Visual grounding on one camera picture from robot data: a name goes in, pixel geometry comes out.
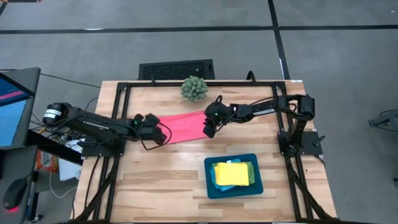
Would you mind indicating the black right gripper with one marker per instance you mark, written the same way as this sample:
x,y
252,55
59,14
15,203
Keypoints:
x,y
217,113

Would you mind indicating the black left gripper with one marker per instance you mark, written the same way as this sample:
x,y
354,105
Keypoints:
x,y
150,130

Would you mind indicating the pink microfiber towel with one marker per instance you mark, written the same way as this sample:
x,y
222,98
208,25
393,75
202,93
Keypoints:
x,y
183,127

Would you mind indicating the yellow microfiber towel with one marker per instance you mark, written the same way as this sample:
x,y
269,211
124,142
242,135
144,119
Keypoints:
x,y
232,174

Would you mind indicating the green microfiber towel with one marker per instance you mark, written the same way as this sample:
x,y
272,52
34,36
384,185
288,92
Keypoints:
x,y
252,174

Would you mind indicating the teal plastic bin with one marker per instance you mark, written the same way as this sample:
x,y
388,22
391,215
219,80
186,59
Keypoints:
x,y
230,193

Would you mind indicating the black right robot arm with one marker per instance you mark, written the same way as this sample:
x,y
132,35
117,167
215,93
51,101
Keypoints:
x,y
264,110

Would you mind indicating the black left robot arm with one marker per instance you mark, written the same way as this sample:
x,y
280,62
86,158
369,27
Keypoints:
x,y
93,124

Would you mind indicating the artificial green potted plant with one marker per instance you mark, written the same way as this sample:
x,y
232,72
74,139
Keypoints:
x,y
194,88

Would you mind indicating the black clamp hook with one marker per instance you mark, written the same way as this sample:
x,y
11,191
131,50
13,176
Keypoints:
x,y
250,72

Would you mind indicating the black perforated floor grille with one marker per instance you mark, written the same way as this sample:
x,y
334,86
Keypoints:
x,y
174,70

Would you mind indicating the white paper sheet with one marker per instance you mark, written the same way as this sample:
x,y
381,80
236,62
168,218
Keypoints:
x,y
70,169

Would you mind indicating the orange bag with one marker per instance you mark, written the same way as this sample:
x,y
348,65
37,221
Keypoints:
x,y
46,161

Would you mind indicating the blue-lit computer screen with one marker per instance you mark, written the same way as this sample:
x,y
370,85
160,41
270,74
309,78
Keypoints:
x,y
12,118

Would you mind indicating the gray side desk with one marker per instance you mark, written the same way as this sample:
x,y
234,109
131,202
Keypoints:
x,y
9,161

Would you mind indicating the black computer mouse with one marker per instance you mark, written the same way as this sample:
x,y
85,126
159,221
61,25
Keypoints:
x,y
14,194

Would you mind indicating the black floor stand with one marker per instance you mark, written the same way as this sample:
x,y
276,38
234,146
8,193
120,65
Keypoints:
x,y
388,119

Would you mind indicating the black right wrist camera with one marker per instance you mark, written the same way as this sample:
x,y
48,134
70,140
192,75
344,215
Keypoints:
x,y
210,130

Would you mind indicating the black metal table frame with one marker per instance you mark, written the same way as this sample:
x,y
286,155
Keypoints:
x,y
217,84

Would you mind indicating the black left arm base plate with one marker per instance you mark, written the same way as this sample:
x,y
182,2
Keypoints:
x,y
93,151

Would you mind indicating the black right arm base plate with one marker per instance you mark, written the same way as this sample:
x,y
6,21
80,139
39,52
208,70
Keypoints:
x,y
308,149

